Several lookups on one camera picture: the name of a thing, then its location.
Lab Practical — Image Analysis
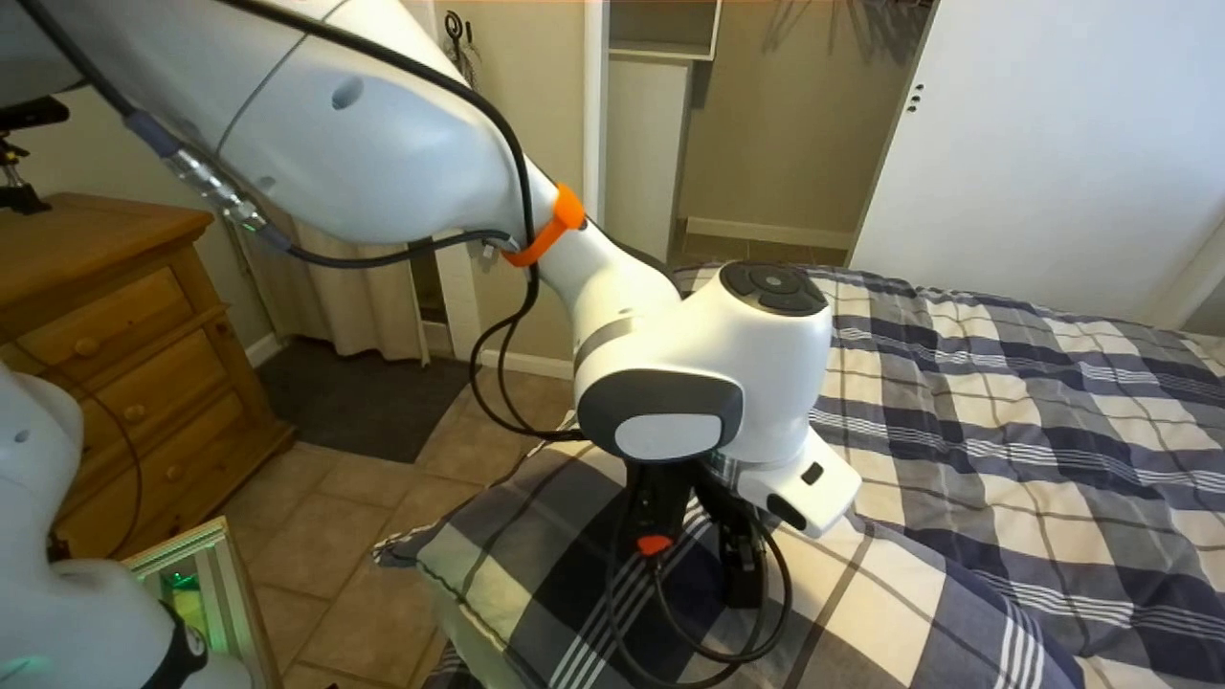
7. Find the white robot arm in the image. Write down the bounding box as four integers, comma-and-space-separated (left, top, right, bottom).
2, 0, 856, 538

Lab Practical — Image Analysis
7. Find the black gripper orange ring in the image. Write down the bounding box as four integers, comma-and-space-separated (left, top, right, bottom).
628, 458, 765, 609

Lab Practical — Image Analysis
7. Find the dark floor mat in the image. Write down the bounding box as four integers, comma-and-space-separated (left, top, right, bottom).
255, 340, 465, 463

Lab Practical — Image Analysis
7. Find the checkered blue white duvet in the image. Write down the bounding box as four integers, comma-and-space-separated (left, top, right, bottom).
662, 261, 1225, 689

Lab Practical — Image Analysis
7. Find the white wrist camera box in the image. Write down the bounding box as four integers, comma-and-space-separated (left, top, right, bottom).
736, 430, 861, 538

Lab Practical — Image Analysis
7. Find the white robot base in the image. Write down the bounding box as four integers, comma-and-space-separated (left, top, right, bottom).
0, 358, 255, 689

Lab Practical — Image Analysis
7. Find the white closet door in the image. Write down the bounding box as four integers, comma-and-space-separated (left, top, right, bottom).
854, 0, 1225, 325

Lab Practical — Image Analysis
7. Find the glass box with green light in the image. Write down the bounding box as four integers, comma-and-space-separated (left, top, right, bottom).
127, 516, 280, 689

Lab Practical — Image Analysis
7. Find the wooden chest of drawers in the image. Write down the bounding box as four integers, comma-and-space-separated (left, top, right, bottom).
0, 196, 289, 553

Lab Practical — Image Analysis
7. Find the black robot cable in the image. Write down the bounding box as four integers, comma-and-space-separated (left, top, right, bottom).
22, 0, 794, 689

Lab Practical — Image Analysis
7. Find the checkered pillow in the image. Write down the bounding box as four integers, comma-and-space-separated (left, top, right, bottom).
375, 445, 1083, 689

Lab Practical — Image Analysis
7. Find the beige curtain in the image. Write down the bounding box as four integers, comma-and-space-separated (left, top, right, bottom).
238, 219, 426, 358

